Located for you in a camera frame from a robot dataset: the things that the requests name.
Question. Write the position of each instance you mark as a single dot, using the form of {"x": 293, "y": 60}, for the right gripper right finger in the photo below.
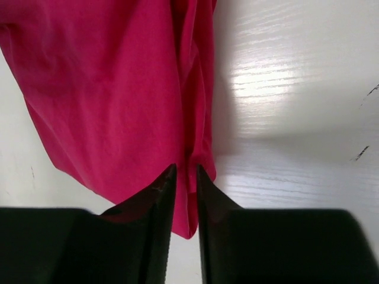
{"x": 239, "y": 245}

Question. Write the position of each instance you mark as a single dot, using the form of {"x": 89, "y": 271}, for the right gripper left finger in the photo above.
{"x": 128, "y": 243}

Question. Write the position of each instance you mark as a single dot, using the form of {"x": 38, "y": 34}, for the magenta t shirt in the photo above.
{"x": 118, "y": 91}

